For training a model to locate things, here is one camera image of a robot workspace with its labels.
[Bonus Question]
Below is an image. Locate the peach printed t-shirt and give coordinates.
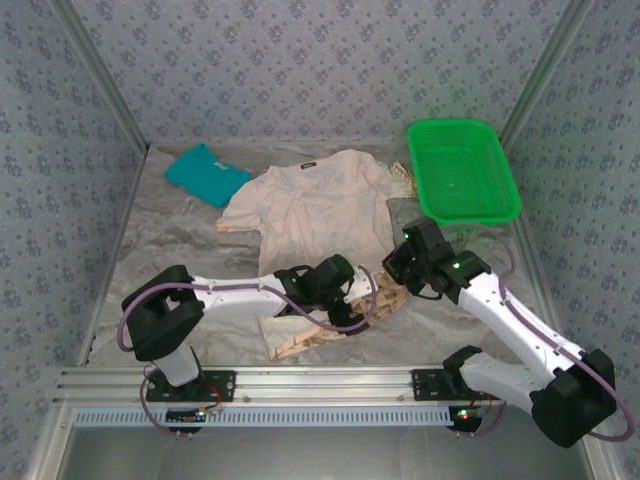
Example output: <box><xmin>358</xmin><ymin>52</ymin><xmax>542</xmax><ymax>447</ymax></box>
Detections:
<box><xmin>215</xmin><ymin>148</ymin><xmax>420</xmax><ymax>362</ymax></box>

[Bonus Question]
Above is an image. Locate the folded teal t-shirt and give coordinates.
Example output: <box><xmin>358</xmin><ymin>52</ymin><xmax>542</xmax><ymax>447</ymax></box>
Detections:
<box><xmin>163</xmin><ymin>143</ymin><xmax>253</xmax><ymax>210</ymax></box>

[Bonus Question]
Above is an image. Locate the green plastic basket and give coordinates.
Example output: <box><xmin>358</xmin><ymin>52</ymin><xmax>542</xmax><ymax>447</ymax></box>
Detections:
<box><xmin>406</xmin><ymin>117</ymin><xmax>523</xmax><ymax>231</ymax></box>

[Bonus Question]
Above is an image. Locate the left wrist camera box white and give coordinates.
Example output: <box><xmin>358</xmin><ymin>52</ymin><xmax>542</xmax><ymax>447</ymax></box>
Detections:
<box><xmin>347</xmin><ymin>269</ymin><xmax>377</xmax><ymax>304</ymax></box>

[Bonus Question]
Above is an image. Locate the aluminium mounting rail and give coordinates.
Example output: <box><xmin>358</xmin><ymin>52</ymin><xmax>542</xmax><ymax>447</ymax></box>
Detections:
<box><xmin>53</xmin><ymin>364</ymin><xmax>546</xmax><ymax>405</ymax></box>

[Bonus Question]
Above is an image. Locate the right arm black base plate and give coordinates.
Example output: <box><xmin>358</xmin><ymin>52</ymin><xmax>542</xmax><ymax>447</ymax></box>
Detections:
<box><xmin>410</xmin><ymin>368</ymin><xmax>504</xmax><ymax>403</ymax></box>

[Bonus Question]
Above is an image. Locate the aluminium perforated rail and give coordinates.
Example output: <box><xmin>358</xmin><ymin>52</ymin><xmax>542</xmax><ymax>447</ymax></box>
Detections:
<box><xmin>73</xmin><ymin>405</ymin><xmax>457</xmax><ymax>428</ymax></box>

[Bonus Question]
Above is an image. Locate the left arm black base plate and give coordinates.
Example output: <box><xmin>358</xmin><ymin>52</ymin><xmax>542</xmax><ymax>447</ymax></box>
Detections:
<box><xmin>144</xmin><ymin>368</ymin><xmax>237</xmax><ymax>404</ymax></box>

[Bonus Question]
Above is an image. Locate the aluminium frame post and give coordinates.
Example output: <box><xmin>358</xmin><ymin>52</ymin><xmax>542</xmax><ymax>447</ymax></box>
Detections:
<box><xmin>498</xmin><ymin>0</ymin><xmax>597</xmax><ymax>147</ymax></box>
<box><xmin>49</xmin><ymin>0</ymin><xmax>152</xmax><ymax>157</ymax></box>

